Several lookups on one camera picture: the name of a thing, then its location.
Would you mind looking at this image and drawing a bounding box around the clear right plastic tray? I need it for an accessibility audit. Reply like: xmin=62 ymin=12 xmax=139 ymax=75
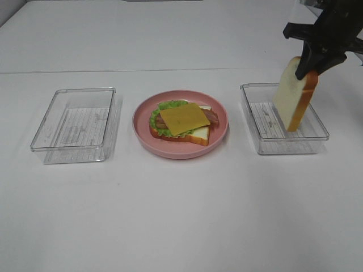
xmin=240 ymin=83 xmax=330 ymax=155

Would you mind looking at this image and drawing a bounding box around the green lettuce leaf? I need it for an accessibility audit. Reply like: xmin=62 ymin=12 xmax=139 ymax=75
xmin=149 ymin=100 xmax=209 ymax=139

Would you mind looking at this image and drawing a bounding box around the bread slice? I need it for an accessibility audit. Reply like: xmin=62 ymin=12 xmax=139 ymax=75
xmin=149 ymin=106 xmax=216 ymax=146
xmin=273 ymin=57 xmax=318 ymax=132

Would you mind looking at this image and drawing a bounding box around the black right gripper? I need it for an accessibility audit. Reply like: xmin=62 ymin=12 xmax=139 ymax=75
xmin=283 ymin=1 xmax=362 ymax=80

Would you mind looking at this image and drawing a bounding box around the pink round plate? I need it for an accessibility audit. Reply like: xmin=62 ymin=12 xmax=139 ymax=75
xmin=133 ymin=90 xmax=229 ymax=159

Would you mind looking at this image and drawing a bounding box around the clear left plastic tray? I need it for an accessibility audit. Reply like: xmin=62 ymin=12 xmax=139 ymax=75
xmin=30 ymin=87 xmax=117 ymax=164

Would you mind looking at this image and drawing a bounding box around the clear plastic tray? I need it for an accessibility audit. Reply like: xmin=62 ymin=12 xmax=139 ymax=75
xmin=240 ymin=83 xmax=330 ymax=155
xmin=30 ymin=87 xmax=117 ymax=164

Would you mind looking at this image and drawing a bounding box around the bacon strip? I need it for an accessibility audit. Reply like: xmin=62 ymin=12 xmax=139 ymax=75
xmin=155 ymin=107 xmax=219 ymax=129

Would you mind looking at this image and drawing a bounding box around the yellow cheese slice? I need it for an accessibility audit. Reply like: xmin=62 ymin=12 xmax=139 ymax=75
xmin=160 ymin=103 xmax=210 ymax=136

